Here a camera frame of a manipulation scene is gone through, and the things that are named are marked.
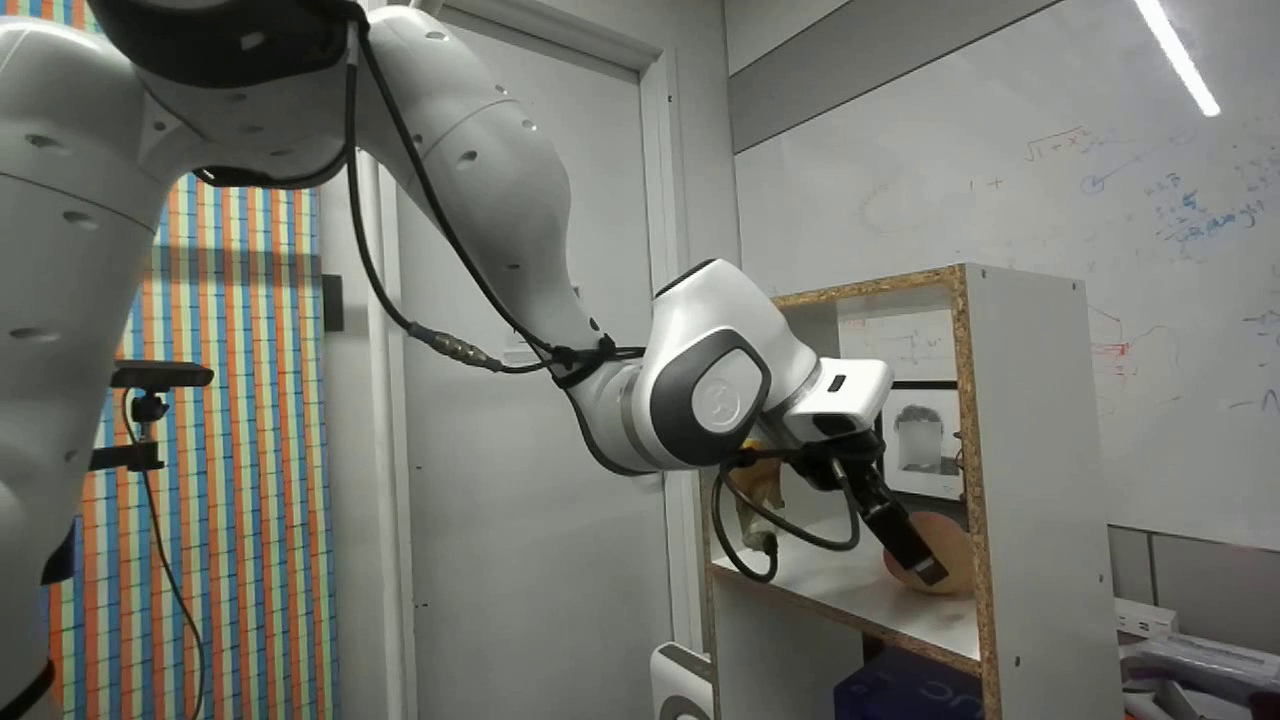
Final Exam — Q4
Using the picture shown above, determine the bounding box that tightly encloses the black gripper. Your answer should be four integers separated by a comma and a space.
797, 437, 954, 594

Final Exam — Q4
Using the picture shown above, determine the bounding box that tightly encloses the grey door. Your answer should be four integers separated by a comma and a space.
392, 0, 671, 720

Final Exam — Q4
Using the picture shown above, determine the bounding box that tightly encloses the dark blue object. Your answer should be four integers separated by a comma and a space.
830, 649, 987, 720

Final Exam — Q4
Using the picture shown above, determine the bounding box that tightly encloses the black framed portrait picture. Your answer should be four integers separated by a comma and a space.
878, 383, 969, 509

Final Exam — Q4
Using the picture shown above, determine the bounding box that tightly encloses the white bookshelf with chipboard edges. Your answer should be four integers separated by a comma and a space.
694, 262, 1132, 720

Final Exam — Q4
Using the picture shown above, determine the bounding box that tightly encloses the black camera stand clamp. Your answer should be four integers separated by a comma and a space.
88, 387, 170, 478

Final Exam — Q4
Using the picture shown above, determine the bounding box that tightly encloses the white grey office equipment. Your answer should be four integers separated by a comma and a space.
1110, 595, 1280, 720

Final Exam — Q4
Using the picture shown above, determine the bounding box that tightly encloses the black exterior camera bar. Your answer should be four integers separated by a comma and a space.
106, 355, 215, 396

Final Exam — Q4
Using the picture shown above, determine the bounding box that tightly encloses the multicolour striped curtain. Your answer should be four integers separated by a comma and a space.
44, 172, 336, 720

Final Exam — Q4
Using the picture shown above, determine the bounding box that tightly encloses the white rounded device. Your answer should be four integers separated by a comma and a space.
646, 637, 721, 720

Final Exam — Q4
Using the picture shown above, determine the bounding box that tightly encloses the grey partition panel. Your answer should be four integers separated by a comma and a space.
1106, 522, 1280, 655

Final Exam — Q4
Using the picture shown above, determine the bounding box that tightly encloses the thin black camera cable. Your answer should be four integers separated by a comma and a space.
118, 396, 215, 720

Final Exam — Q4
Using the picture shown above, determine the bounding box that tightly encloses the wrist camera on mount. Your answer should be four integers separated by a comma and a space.
725, 452, 791, 552

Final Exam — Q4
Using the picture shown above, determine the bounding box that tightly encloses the orange yellow peach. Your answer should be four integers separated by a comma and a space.
878, 512, 977, 601

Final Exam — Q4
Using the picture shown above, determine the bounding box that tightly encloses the bright ceiling light strip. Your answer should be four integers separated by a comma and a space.
1132, 0, 1222, 121

